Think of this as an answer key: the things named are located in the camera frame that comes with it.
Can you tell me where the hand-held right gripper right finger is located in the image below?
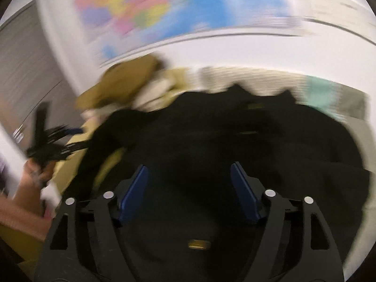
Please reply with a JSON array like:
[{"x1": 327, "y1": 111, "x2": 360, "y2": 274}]
[{"x1": 231, "y1": 161, "x2": 344, "y2": 282}]

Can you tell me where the colourful wall map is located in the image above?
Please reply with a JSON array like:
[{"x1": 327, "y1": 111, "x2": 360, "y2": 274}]
[{"x1": 69, "y1": 0, "x2": 306, "y2": 68}]

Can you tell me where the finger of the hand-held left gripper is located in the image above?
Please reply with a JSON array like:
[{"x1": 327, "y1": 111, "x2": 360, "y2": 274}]
[
  {"x1": 53, "y1": 140, "x2": 97, "y2": 161},
  {"x1": 45, "y1": 125, "x2": 86, "y2": 142}
]

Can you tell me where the black garment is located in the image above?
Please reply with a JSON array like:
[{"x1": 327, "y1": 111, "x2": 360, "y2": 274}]
[{"x1": 69, "y1": 84, "x2": 371, "y2": 282}]

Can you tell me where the cream cloth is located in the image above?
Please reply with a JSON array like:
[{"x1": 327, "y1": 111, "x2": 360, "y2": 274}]
[{"x1": 133, "y1": 79, "x2": 174, "y2": 112}]

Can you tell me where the grey wardrobe panel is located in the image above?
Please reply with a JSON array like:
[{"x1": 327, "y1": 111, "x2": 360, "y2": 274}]
[{"x1": 0, "y1": 0, "x2": 83, "y2": 141}]

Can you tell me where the person's left hand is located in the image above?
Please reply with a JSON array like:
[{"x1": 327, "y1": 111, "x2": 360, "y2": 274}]
[{"x1": 18, "y1": 159, "x2": 58, "y2": 190}]

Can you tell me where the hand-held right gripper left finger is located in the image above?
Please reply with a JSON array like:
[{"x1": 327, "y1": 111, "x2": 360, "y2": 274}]
[{"x1": 34, "y1": 164, "x2": 151, "y2": 282}]

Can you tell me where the person's left forearm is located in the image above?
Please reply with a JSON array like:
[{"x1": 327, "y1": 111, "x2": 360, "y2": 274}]
[{"x1": 0, "y1": 182, "x2": 56, "y2": 232}]

